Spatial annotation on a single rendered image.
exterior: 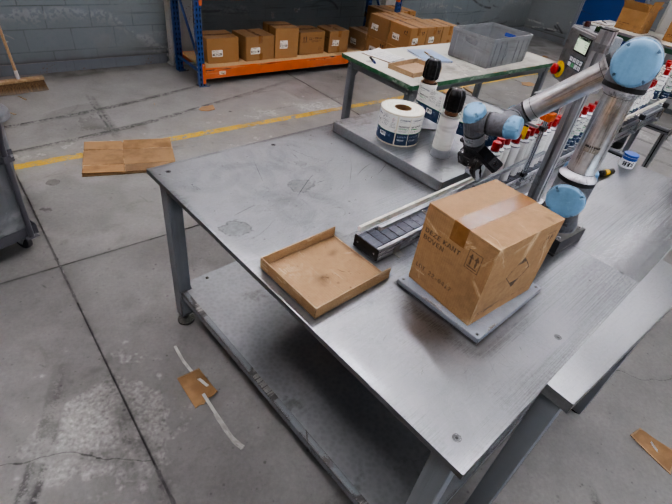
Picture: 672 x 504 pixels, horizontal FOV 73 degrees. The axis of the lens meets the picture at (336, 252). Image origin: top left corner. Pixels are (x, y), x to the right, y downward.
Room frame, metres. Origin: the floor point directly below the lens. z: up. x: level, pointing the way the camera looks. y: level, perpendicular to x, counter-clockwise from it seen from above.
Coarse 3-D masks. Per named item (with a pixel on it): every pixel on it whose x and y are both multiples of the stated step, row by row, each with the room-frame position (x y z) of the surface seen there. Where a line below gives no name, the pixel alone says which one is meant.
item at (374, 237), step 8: (568, 152) 2.18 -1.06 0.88; (536, 168) 1.93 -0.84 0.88; (416, 208) 1.43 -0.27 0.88; (416, 216) 1.38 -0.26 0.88; (424, 216) 1.39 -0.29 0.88; (400, 224) 1.31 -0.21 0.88; (408, 224) 1.32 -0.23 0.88; (416, 224) 1.33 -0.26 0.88; (368, 232) 1.23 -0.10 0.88; (376, 232) 1.24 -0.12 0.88; (384, 232) 1.25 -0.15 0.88; (392, 232) 1.26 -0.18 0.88; (400, 232) 1.26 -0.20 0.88; (408, 232) 1.28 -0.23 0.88; (368, 240) 1.19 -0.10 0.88; (376, 240) 1.20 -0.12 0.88; (384, 240) 1.20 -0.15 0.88; (392, 240) 1.22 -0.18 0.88
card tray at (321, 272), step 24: (312, 240) 1.18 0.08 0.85; (336, 240) 1.23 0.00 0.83; (264, 264) 1.02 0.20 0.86; (288, 264) 1.07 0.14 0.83; (312, 264) 1.08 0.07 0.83; (336, 264) 1.10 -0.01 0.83; (360, 264) 1.12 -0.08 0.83; (288, 288) 0.94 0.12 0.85; (312, 288) 0.98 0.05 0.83; (336, 288) 0.99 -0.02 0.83; (360, 288) 0.99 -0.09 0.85; (312, 312) 0.87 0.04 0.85
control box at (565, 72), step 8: (576, 24) 1.88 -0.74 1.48; (576, 32) 1.84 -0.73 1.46; (584, 32) 1.80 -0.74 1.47; (592, 32) 1.77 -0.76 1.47; (568, 40) 1.87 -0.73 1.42; (576, 40) 1.82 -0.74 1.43; (616, 40) 1.74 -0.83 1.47; (568, 48) 1.85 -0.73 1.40; (592, 48) 1.73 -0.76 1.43; (616, 48) 1.74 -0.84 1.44; (560, 56) 1.87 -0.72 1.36; (568, 56) 1.83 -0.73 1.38; (576, 56) 1.78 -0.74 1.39; (560, 64) 1.85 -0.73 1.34; (584, 64) 1.73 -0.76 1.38; (560, 72) 1.83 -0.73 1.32; (568, 72) 1.79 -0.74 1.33; (576, 72) 1.75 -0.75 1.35; (560, 80) 1.82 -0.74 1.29
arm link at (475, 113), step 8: (472, 104) 1.54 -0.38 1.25; (480, 104) 1.53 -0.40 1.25; (464, 112) 1.52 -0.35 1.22; (472, 112) 1.50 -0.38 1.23; (480, 112) 1.50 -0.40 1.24; (488, 112) 1.52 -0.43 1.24; (464, 120) 1.52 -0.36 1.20; (472, 120) 1.50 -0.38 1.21; (480, 120) 1.50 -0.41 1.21; (464, 128) 1.53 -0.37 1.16; (472, 128) 1.51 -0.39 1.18; (480, 128) 1.49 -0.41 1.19; (472, 136) 1.52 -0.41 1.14; (480, 136) 1.53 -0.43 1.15
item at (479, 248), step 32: (480, 192) 1.18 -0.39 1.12; (512, 192) 1.21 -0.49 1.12; (448, 224) 1.02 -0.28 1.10; (480, 224) 1.00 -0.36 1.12; (512, 224) 1.03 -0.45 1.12; (544, 224) 1.05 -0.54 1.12; (416, 256) 1.07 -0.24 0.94; (448, 256) 1.00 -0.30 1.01; (480, 256) 0.93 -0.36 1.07; (512, 256) 0.95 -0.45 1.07; (544, 256) 1.09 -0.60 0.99; (448, 288) 0.97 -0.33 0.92; (480, 288) 0.91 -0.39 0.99; (512, 288) 1.02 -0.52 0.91
